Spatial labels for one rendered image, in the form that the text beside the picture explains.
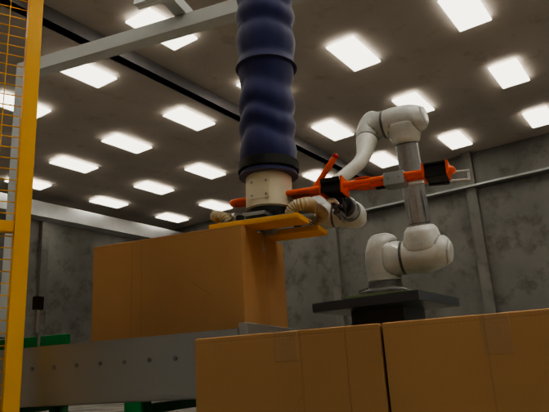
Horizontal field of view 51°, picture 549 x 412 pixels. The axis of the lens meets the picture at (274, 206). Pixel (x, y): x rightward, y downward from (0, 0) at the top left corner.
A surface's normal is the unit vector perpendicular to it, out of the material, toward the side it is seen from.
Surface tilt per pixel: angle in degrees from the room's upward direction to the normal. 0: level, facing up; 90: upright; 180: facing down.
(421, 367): 90
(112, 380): 90
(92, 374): 90
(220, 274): 90
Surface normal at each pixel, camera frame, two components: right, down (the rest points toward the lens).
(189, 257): -0.37, -0.24
